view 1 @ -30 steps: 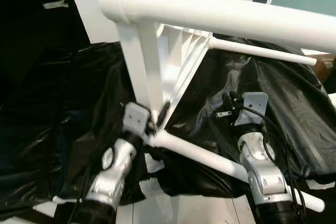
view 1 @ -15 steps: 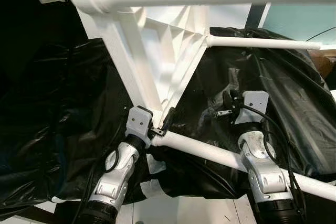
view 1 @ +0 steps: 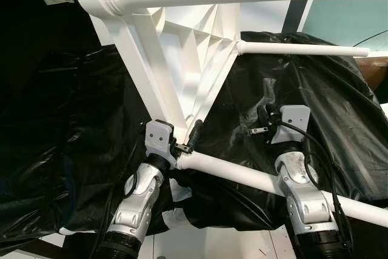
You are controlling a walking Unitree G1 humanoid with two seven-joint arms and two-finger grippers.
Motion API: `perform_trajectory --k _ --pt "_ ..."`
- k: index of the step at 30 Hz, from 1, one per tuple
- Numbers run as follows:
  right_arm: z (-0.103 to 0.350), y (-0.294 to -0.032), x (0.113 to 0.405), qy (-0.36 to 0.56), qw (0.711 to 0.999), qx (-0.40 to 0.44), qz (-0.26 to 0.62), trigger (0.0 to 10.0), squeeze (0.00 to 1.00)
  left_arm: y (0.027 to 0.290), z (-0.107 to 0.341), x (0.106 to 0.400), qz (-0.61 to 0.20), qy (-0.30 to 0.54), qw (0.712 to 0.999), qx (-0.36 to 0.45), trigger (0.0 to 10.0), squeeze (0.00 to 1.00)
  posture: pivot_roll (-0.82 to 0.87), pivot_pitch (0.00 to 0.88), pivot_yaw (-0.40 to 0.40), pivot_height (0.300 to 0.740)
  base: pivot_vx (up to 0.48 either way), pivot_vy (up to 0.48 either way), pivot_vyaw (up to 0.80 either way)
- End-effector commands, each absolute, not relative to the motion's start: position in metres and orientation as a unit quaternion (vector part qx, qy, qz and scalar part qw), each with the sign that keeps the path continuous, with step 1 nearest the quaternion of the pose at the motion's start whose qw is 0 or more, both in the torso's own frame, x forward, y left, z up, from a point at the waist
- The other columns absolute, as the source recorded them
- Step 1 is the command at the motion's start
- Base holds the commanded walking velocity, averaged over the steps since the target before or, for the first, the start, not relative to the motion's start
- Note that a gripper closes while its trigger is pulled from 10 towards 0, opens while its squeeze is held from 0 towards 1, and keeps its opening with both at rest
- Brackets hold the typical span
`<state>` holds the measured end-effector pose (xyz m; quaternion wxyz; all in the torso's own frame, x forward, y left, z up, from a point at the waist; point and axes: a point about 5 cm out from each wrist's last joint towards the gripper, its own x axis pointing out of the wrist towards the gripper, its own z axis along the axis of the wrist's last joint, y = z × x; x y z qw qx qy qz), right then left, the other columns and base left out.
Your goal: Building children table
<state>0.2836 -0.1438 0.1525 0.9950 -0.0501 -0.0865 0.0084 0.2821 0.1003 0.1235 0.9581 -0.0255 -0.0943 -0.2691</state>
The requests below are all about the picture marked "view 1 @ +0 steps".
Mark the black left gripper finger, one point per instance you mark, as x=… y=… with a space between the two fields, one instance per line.
x=196 y=134

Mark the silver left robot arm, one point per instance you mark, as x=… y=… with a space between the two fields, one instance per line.
x=139 y=198

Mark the white paper scrap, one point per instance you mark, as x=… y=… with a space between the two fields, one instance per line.
x=182 y=189
x=176 y=216

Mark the brown wooden table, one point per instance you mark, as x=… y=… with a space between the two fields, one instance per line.
x=374 y=72

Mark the black door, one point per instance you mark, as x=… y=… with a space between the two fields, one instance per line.
x=30 y=10

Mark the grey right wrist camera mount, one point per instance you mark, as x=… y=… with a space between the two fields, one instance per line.
x=292 y=122

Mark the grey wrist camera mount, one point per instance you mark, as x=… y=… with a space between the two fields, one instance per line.
x=292 y=122
x=159 y=137

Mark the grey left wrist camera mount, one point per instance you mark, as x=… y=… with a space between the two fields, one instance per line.
x=159 y=137

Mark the black wall strip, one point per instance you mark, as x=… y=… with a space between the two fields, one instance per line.
x=296 y=16

